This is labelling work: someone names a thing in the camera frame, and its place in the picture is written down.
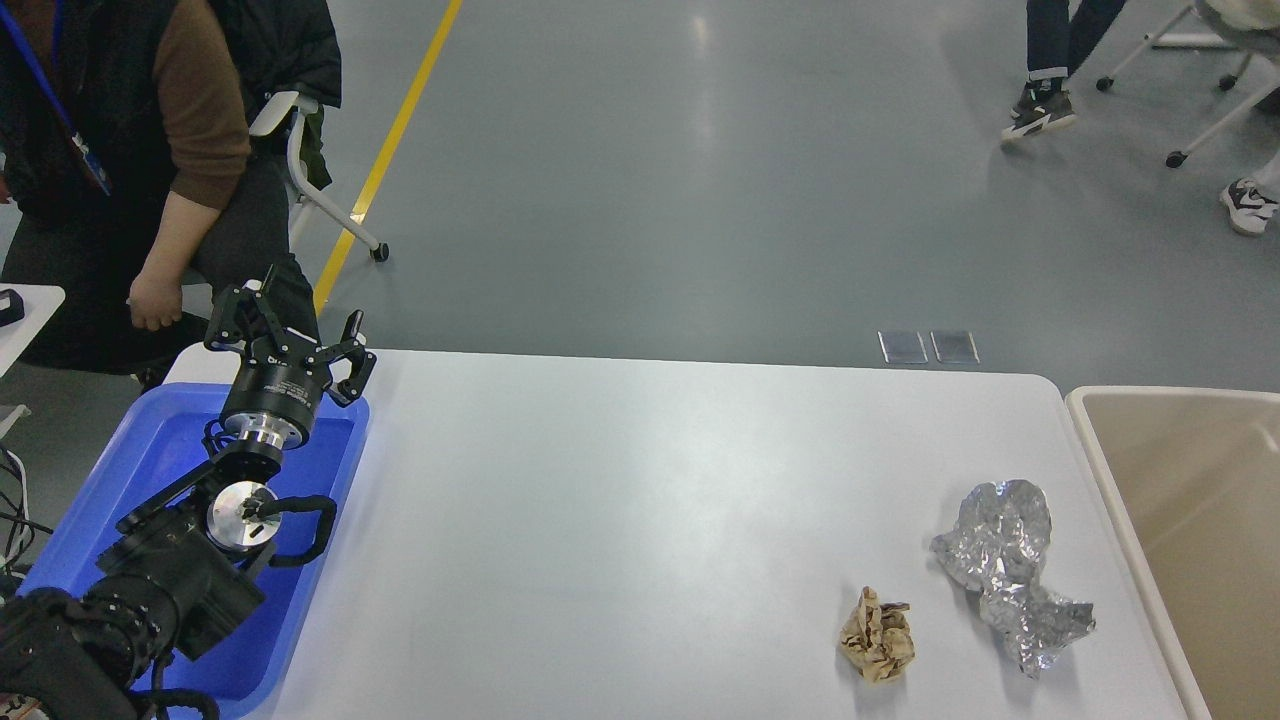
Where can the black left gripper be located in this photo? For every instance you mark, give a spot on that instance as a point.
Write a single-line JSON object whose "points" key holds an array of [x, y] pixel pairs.
{"points": [[282, 379]]}

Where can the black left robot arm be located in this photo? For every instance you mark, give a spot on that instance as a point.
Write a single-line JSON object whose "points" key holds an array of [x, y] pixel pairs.
{"points": [[183, 574]]}

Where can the person left hand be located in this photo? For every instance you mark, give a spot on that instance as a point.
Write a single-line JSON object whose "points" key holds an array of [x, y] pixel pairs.
{"points": [[155, 299]]}

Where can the grey white chair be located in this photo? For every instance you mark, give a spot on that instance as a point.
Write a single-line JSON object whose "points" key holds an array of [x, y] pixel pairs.
{"points": [[286, 114]]}

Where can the white side table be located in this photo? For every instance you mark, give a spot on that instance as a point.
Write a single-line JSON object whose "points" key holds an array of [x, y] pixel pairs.
{"points": [[26, 309]]}

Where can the black object on side table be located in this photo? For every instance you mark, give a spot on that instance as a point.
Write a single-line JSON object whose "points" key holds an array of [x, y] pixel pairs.
{"points": [[12, 307]]}

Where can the person in black vest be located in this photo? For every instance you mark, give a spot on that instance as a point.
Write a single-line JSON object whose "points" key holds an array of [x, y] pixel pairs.
{"points": [[125, 145]]}

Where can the black jacket on chair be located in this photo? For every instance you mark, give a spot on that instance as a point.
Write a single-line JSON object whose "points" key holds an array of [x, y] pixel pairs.
{"points": [[281, 46]]}

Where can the left metal floor plate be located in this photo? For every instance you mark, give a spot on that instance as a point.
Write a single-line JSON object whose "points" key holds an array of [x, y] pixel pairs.
{"points": [[903, 348]]}

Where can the metal floor plate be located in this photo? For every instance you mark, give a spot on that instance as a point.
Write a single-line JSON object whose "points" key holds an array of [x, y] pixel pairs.
{"points": [[903, 348], [955, 347]]}

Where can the crumpled brown paper ball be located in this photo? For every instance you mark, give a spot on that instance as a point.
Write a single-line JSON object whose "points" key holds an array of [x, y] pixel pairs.
{"points": [[877, 638]]}

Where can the right metal floor plate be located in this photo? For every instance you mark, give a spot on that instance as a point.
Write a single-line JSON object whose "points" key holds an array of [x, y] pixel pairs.
{"points": [[955, 347]]}

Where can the crumpled aluminium foil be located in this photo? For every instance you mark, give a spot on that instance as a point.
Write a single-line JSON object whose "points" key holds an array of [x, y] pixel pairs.
{"points": [[996, 549]]}

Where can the beige plastic bin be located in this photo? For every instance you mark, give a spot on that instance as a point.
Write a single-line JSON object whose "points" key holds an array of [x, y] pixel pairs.
{"points": [[1190, 478]]}

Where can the white black sneaker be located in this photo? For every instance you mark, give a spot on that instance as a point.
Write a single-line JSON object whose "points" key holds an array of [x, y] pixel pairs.
{"points": [[1249, 208]]}

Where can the white chair legs right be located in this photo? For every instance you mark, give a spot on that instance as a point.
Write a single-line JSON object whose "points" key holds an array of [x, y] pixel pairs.
{"points": [[1199, 72]]}

